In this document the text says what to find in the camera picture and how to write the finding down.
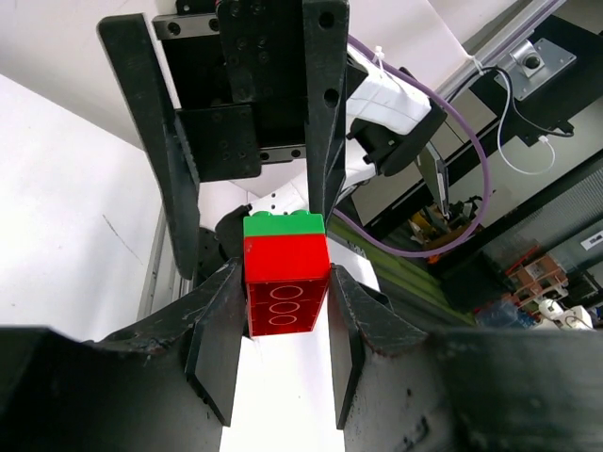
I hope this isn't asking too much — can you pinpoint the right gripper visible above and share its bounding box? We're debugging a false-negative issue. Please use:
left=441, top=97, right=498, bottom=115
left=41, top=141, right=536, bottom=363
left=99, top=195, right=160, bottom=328
left=97, top=1, right=349, bottom=280

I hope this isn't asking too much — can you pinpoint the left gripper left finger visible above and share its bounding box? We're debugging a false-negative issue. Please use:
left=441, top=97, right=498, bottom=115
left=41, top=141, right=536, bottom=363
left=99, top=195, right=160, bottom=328
left=1, top=259, right=246, bottom=451

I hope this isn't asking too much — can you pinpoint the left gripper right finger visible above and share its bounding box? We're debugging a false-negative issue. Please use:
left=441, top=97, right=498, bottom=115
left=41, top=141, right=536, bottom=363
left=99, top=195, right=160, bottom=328
left=328, top=265, right=602, bottom=451

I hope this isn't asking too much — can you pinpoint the red and green lego stack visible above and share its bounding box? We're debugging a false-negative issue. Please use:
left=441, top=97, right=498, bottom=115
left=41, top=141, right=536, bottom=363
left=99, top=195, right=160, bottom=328
left=243, top=210, right=331, bottom=337

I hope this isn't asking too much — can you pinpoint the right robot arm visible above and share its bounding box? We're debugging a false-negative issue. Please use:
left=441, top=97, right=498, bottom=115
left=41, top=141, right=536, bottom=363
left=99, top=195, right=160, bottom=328
left=97, top=1, right=446, bottom=279

